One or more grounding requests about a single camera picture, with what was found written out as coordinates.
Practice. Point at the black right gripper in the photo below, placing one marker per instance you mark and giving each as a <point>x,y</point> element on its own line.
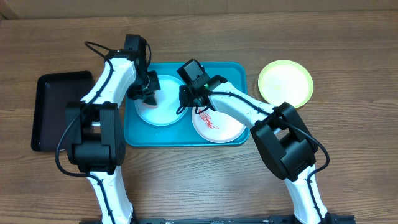
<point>191,92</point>

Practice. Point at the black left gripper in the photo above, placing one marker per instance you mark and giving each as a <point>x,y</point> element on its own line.
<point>137,93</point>

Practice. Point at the pink green scrub sponge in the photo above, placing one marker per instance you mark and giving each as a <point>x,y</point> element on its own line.
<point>150,101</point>

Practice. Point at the light blue plate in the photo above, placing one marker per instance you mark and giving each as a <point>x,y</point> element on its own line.
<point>167,98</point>

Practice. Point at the yellow plate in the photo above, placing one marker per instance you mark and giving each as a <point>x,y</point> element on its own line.
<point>285,81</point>

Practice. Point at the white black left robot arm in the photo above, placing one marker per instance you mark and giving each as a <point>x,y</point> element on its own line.
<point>94,134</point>

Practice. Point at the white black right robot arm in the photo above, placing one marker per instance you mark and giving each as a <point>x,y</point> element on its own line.
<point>283,141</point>

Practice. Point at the teal plastic serving tray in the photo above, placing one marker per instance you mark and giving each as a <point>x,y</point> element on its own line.
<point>139,133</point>

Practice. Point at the black rectangular water tray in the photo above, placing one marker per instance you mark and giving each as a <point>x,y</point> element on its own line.
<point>54,91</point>

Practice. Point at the white plate with red stain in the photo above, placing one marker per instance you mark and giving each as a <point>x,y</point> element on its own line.
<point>216,127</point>

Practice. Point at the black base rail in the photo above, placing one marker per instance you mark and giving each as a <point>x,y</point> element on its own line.
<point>275,219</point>

